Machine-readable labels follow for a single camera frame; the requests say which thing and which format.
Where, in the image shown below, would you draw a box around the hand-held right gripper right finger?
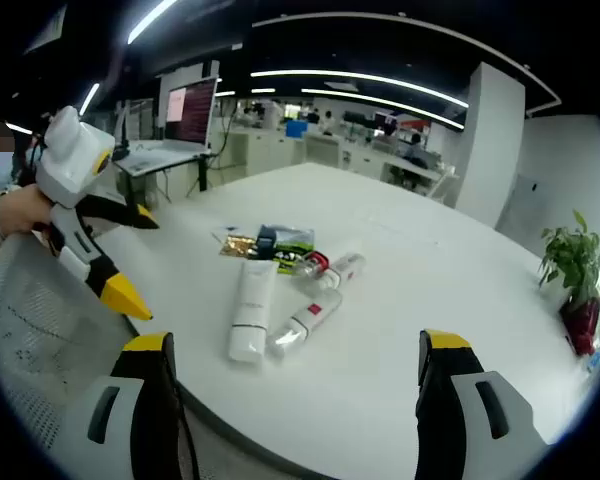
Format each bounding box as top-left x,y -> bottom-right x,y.
415,328 -> 549,480

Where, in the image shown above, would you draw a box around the white mesh chair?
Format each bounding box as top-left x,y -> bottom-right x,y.
0,232 -> 146,471

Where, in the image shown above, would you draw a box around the white pump bottle red collar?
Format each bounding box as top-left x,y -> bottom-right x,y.
290,248 -> 369,289

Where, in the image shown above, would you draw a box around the clear white tube red label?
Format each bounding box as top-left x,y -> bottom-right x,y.
266,288 -> 345,360

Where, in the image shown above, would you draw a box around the gold foil skincare sachet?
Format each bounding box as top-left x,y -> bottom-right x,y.
218,233 -> 262,260

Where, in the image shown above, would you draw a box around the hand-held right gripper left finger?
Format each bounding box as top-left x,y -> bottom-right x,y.
59,330 -> 201,480

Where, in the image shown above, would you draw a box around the small white bottle red label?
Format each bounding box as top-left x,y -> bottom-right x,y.
299,257 -> 369,299

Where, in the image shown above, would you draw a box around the potted green plant red pot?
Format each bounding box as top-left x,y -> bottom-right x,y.
537,209 -> 600,357

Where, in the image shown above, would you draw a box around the laptop stand table black legs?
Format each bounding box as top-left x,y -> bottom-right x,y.
110,149 -> 219,204

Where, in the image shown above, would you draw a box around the silver navy skincare sachet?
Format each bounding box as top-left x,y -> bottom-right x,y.
256,223 -> 316,259

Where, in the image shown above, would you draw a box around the person's left hand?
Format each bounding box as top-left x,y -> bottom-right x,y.
0,183 -> 56,235

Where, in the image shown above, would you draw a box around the white skincare tube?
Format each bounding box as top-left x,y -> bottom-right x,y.
228,258 -> 277,365

